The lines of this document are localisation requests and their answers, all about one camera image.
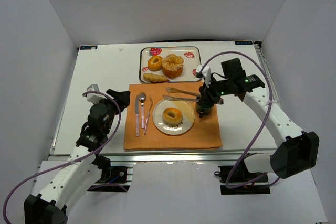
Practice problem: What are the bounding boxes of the metal tongs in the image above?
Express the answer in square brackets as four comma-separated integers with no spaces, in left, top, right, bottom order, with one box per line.
[162,87,224,104]

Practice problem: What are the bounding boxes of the pale bagel bread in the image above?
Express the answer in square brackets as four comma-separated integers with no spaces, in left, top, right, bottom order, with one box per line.
[162,107,183,125]

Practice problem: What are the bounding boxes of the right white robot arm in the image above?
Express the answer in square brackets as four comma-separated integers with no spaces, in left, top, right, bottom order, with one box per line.
[196,58,319,179]

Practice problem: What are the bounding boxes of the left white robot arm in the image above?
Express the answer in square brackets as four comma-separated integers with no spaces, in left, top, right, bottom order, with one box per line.
[24,86,131,223]

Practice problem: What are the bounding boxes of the twisted bread stick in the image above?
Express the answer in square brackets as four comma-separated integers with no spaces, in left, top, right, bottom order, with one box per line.
[143,73,170,83]

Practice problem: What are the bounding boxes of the dark green mug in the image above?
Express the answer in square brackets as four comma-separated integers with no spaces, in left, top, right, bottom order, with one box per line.
[195,101,215,118]

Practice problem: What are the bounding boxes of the cream two-tone plate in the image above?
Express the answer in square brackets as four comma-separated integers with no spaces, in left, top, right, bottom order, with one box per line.
[153,100,195,135]

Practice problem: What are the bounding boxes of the orange cloth placemat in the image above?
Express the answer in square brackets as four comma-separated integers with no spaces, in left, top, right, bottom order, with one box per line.
[124,82,222,150]

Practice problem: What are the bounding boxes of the large sugared crown bun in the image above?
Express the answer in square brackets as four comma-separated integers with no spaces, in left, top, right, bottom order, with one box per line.
[162,54,184,79]

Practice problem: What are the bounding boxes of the strawberry pattern tray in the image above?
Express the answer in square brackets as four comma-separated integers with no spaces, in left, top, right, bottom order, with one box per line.
[139,46,201,83]

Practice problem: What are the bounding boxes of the left corner blue label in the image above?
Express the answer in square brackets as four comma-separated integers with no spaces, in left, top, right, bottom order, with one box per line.
[79,45,98,50]

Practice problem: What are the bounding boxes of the corner blue label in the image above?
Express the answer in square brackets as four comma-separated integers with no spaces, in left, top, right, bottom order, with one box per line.
[79,45,98,50]
[235,40,254,46]

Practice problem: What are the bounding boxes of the right corner blue label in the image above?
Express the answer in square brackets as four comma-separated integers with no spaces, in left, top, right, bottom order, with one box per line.
[235,40,254,46]

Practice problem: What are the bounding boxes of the pink handled knife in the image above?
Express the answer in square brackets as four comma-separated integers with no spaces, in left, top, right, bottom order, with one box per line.
[134,95,139,137]

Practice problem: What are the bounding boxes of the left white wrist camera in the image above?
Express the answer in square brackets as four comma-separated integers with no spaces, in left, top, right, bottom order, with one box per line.
[82,84,105,104]

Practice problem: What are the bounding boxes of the pink handled spoon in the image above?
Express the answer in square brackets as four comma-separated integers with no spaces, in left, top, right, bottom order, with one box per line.
[139,92,146,129]

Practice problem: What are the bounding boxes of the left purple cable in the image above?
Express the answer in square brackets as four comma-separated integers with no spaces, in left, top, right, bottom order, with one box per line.
[2,91,122,224]

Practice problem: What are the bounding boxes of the purple cable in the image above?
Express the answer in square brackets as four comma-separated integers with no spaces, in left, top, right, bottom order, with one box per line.
[2,91,122,224]
[202,50,281,189]

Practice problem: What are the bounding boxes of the pink handled fork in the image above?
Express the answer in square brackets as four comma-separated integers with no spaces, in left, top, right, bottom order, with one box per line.
[144,96,153,135]

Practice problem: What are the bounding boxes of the glazed ring donut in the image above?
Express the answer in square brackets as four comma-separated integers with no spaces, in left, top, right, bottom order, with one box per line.
[148,56,163,71]

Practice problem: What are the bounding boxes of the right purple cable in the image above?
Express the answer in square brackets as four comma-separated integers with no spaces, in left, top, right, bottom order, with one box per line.
[202,50,281,189]

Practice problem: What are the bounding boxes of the aluminium table frame rail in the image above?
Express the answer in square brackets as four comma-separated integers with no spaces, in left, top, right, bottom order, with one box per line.
[49,41,267,165]

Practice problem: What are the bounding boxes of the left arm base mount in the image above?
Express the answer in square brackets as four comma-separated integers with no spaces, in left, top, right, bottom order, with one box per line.
[88,166,133,193]

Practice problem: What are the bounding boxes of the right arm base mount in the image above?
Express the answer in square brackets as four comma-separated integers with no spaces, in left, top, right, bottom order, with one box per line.
[214,164,270,195]

